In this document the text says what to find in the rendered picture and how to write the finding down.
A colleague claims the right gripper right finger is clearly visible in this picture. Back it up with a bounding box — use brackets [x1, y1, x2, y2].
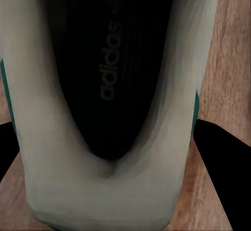
[193, 119, 251, 231]

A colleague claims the gym shoe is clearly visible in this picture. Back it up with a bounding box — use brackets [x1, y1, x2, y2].
[0, 0, 218, 231]

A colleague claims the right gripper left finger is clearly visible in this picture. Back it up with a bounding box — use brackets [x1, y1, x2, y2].
[0, 122, 20, 181]

